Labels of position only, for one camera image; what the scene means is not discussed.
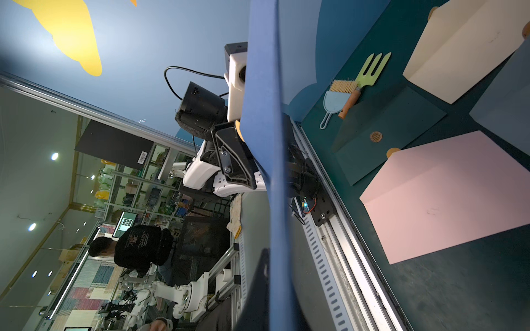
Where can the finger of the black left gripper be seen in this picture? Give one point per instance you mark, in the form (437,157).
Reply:
(235,159)

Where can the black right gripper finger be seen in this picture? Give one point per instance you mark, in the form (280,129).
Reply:
(255,315)

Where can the dark blue envelope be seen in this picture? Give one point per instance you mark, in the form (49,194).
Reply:
(263,132)

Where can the dark green envelope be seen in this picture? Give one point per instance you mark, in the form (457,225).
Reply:
(391,119)

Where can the pink envelope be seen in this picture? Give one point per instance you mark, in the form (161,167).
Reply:
(446,193)

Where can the cream yellow envelope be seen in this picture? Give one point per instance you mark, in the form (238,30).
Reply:
(463,41)

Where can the light teal envelope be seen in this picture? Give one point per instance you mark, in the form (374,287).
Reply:
(504,107)

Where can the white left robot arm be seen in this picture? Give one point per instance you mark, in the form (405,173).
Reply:
(199,111)

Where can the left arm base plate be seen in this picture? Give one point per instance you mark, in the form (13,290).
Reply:
(307,190)

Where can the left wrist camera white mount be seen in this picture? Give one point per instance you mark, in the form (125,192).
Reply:
(236,66)

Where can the green garden fork wooden handle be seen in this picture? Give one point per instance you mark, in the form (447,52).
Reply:
(367,76)

